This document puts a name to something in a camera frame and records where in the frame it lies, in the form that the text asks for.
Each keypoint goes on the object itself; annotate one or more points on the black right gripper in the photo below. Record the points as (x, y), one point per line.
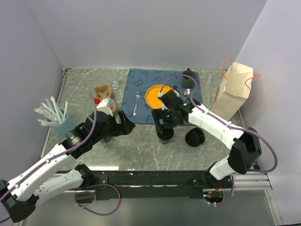
(159, 114)

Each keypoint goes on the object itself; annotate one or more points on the silver fork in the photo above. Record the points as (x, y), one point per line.
(136, 104)

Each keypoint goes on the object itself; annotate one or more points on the aluminium frame rail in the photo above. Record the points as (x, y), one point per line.
(252, 181)

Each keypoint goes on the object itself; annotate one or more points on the beige paper takeout bag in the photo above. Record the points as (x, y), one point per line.
(233, 90)

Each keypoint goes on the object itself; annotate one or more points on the small clear glass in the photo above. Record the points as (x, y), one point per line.
(114, 84)

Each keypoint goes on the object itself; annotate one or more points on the dark green mug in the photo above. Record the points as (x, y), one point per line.
(187, 81)

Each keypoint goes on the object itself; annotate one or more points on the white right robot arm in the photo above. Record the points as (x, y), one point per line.
(243, 143)

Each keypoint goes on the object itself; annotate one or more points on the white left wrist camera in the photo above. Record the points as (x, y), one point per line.
(104, 105)

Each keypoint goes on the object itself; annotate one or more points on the blue alphabet cloth mat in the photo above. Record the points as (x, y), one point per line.
(141, 80)

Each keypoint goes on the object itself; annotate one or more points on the stack of black cup lids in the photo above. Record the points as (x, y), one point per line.
(195, 137)

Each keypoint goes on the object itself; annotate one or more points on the blue straw holder cup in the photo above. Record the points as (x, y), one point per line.
(67, 125)

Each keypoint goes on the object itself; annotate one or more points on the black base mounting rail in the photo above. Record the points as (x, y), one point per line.
(153, 184)

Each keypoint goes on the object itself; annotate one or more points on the orange polka dot plate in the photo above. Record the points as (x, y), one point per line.
(151, 97)

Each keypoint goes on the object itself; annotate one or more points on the brown cardboard cup carrier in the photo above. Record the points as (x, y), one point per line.
(103, 91)

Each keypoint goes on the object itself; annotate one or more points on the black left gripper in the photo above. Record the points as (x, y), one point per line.
(124, 127)

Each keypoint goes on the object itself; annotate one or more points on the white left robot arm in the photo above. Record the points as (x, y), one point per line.
(20, 196)

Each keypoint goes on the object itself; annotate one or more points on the silver spoon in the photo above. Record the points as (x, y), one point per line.
(187, 92)

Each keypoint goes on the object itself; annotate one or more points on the black takeout coffee cup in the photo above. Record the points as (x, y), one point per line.
(164, 139)

